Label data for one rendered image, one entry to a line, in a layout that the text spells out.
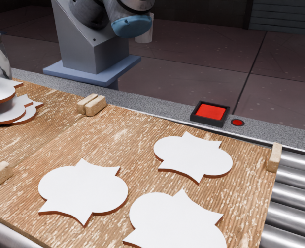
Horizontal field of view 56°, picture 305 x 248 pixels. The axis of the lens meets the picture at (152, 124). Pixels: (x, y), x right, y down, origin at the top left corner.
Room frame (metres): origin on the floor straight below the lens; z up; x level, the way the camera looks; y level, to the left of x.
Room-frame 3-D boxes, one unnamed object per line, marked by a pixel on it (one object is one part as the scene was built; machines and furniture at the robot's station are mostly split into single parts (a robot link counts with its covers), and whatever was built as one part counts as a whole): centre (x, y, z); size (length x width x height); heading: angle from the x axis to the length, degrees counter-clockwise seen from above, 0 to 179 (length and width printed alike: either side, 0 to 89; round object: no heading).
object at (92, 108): (0.57, 0.13, 0.95); 0.06 x 0.02 x 0.03; 152
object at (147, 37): (4.19, 0.13, 0.19); 0.30 x 0.30 x 0.37
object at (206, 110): (0.58, -0.14, 0.92); 0.06 x 0.06 x 0.01; 66
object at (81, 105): (0.58, 0.15, 0.95); 0.06 x 0.02 x 0.03; 152
